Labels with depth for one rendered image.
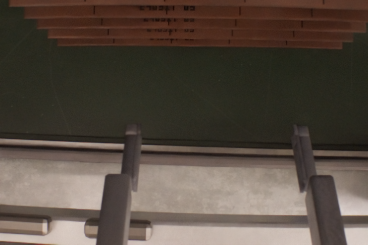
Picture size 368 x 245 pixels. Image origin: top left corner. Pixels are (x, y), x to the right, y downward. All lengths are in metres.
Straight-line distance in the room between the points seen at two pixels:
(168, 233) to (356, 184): 0.66
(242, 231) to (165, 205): 0.60
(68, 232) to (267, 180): 0.63
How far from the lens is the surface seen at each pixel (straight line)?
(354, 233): 0.34
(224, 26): 0.19
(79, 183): 0.92
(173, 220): 0.32
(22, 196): 0.94
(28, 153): 0.22
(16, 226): 0.32
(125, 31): 0.20
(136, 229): 0.31
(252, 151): 0.23
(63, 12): 0.18
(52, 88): 0.23
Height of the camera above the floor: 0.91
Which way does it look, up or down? 86 degrees down
